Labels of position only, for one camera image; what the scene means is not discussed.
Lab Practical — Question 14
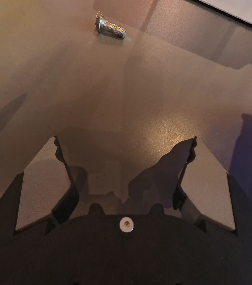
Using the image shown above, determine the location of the silver hex bolt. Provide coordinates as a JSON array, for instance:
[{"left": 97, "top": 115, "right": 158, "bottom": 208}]
[{"left": 95, "top": 11, "right": 126, "bottom": 40}]

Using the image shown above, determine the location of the wooden document stand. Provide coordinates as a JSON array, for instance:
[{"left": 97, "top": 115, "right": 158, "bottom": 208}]
[{"left": 192, "top": 0, "right": 252, "bottom": 31}]

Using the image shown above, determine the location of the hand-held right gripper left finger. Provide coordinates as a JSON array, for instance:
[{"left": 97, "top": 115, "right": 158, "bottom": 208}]
[{"left": 16, "top": 136, "right": 80, "bottom": 231}]

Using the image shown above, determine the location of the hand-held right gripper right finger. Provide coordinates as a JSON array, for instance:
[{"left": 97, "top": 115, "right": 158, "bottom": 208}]
[{"left": 172, "top": 136, "right": 236, "bottom": 231}]

